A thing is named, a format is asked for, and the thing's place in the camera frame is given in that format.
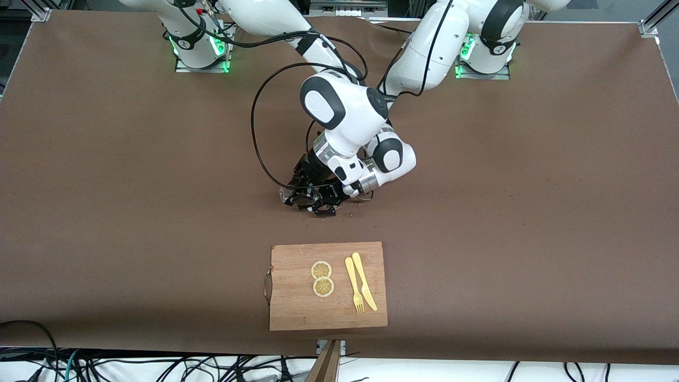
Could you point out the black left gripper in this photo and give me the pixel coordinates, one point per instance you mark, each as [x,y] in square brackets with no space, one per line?
[332,194]

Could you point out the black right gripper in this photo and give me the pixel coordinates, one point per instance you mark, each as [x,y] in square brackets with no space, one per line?
[311,167]

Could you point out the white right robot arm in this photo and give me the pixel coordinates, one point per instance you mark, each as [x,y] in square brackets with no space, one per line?
[339,106]

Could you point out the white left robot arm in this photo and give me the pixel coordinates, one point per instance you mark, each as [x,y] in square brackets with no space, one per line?
[429,48]

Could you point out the spilled liquid puddle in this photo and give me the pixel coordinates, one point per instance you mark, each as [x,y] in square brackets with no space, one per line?
[350,214]

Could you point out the lemon slice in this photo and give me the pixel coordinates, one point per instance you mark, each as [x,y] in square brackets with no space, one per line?
[321,270]
[323,287]

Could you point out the yellow plastic fork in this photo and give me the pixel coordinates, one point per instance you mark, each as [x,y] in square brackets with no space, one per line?
[352,278]

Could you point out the yellow plastic knife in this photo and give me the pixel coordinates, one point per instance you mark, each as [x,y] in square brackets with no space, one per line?
[363,278]

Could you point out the wooden cutting board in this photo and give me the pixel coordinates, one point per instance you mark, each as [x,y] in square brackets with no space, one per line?
[297,302]

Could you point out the white power strip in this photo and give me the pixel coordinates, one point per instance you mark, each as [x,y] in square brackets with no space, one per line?
[347,9]

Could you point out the silver metal bracket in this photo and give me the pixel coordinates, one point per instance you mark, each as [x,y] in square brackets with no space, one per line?
[342,346]

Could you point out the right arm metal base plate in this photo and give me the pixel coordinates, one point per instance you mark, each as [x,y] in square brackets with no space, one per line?
[212,69]

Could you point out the brown wooden post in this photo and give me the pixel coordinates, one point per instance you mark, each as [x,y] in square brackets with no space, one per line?
[326,369]

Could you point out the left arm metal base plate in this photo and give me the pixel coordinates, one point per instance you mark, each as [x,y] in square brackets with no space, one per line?
[498,76]

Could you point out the aluminium frame corner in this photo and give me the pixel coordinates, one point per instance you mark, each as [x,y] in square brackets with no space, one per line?
[41,14]
[648,27]

